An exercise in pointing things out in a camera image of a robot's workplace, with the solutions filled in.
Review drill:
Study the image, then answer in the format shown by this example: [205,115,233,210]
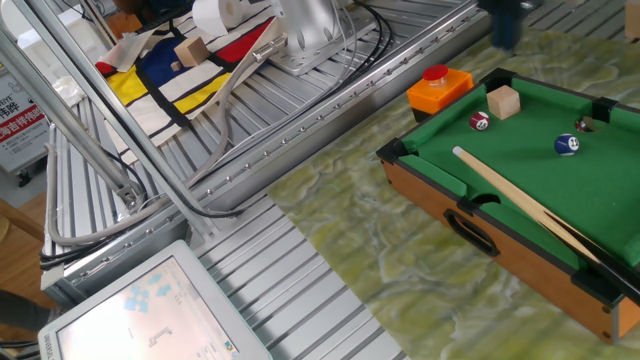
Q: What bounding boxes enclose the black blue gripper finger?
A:
[478,0,507,50]
[505,0,544,50]

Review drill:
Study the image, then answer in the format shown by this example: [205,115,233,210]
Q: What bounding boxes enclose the wooden pool cue black handle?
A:
[451,145,640,307]

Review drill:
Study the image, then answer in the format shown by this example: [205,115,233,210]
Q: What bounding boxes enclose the maroon striped pool ball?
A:
[468,110,492,133]

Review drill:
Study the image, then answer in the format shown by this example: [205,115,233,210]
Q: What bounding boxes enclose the blue striped pool ball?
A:
[553,132,581,157]

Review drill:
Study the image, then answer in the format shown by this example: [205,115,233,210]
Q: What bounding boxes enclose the mini green felt pool table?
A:
[375,67,640,346]

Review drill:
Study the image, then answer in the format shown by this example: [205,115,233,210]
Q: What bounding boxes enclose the orange box red push button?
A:
[405,63,475,124]

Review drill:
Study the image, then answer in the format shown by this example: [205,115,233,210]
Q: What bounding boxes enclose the green marble pattern mat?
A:
[267,22,640,360]

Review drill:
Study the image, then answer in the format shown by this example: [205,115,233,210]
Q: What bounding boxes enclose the white paper roll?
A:
[191,0,245,37]

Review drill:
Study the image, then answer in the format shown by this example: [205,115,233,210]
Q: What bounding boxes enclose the colour block patterned cloth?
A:
[94,9,286,169]

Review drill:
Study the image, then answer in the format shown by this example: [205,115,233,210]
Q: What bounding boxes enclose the orange brown box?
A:
[104,12,144,40]

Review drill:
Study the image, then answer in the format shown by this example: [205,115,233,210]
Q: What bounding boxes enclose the white crumpled tissue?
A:
[52,74,87,109]

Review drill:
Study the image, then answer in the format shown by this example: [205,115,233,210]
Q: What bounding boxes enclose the white touchscreen teach pendant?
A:
[37,239,274,360]

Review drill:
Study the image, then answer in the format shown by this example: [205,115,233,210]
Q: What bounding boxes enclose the white sign red lettering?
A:
[0,74,51,176]

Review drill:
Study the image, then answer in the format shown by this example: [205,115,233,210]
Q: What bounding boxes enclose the wooden furniture piece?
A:
[0,198,45,242]

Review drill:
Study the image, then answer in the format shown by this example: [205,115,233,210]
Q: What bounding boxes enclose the black cable bundle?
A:
[164,0,396,221]

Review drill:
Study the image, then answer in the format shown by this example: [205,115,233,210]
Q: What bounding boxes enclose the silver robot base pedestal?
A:
[267,0,374,77]

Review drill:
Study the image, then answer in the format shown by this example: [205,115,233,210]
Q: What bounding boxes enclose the grey corrugated hose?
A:
[43,32,290,247]

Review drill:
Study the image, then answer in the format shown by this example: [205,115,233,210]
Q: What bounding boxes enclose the aluminium frame post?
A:
[7,0,221,239]

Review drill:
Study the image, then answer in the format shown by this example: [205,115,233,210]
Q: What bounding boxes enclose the aluminium diagonal frame strut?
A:
[0,22,146,211]

